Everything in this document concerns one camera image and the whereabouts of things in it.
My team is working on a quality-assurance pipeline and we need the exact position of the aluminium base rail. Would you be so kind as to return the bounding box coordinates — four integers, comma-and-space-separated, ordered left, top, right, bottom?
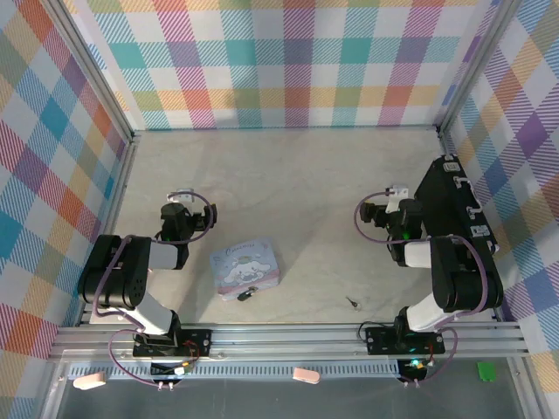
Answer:
48, 321, 530, 362

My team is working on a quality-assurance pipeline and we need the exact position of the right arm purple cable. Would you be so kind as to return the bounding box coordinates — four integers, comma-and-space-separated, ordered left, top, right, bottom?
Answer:
354, 190, 489, 387

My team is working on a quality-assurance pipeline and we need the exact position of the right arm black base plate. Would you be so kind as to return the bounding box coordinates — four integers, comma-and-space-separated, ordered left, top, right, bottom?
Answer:
364, 325, 447, 356

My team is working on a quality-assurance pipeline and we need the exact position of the green plastic piece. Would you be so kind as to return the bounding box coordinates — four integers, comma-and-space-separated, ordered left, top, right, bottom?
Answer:
476, 361, 497, 384

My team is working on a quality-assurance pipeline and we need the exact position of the pink oblong block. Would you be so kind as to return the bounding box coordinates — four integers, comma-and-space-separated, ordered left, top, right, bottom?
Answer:
293, 367, 322, 386
72, 371, 107, 391

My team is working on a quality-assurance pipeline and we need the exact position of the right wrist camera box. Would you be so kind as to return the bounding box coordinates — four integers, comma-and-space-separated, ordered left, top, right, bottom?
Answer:
384, 184, 410, 214

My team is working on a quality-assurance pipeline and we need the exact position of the grey slotted cable duct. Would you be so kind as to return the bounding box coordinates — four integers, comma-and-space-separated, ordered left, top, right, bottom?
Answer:
68, 363, 404, 381

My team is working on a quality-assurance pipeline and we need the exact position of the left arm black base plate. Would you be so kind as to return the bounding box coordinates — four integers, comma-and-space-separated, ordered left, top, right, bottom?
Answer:
132, 328, 213, 359

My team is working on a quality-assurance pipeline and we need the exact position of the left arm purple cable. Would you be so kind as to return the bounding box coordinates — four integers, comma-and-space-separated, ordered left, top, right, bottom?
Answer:
93, 190, 218, 388

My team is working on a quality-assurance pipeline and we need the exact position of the black hard carrying case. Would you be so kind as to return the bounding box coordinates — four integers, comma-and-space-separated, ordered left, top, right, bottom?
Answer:
413, 154, 501, 281

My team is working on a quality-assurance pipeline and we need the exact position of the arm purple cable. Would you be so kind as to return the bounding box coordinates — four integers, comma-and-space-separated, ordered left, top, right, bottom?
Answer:
354, 190, 489, 387
93, 190, 218, 388

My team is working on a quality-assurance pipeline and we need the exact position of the aluminium corner post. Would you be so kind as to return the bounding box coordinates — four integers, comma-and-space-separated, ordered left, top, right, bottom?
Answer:
435, 0, 523, 134
39, 0, 137, 141

